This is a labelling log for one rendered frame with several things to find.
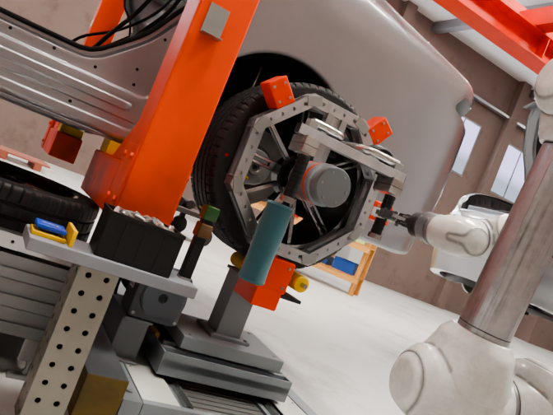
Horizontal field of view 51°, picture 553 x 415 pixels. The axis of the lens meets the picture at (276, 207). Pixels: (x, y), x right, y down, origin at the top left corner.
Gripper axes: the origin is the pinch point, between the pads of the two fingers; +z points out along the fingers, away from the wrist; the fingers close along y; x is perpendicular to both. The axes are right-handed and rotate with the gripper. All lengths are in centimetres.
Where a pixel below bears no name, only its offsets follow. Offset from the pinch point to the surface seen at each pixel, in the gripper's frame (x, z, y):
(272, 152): 11, 74, -10
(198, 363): -67, 23, -30
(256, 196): -9, 74, -10
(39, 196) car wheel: -34, 32, -94
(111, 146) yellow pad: -12, 63, -74
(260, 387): -70, 23, -4
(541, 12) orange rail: 251, 257, 275
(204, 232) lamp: -24, -4, -56
